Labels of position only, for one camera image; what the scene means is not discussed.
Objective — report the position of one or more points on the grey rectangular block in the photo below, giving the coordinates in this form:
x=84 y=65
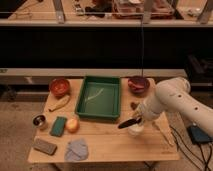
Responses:
x=44 y=146

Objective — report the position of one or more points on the green plastic tray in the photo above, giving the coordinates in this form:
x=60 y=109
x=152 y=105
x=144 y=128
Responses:
x=99 y=98

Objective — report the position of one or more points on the blue grey cloth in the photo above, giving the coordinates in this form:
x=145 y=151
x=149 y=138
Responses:
x=76 y=150

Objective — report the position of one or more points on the black handled brush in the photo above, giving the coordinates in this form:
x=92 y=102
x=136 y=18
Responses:
x=128 y=123

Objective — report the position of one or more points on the black box on shelf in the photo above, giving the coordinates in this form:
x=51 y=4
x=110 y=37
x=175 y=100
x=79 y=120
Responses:
x=199 y=70

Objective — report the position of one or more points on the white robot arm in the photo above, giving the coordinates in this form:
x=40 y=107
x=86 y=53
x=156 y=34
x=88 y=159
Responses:
x=174 y=94

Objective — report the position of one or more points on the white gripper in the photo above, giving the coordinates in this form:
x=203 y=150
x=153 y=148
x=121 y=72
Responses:
x=138 y=115

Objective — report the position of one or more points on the wooden folding table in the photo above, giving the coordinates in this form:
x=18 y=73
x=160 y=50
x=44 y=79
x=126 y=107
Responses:
x=106 y=143

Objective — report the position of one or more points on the small metal cup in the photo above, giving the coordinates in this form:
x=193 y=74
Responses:
x=40 y=122

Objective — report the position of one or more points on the dark maroon bowl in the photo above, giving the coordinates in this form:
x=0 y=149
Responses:
x=138 y=84

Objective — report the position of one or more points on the dark blue floor device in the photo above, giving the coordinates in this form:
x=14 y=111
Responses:
x=198 y=136

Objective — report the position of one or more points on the orange apple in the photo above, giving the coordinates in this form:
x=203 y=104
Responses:
x=72 y=125

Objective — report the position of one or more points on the red bowl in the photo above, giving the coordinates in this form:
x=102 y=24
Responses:
x=59 y=87

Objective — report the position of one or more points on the yellow banana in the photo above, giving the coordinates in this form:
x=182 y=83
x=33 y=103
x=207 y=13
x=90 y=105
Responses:
x=60 y=103

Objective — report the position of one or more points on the green sponge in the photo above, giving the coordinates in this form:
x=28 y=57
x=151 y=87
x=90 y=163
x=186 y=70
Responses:
x=58 y=126

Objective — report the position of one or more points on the white paper cup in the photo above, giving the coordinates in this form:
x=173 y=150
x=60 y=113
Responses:
x=136 y=129

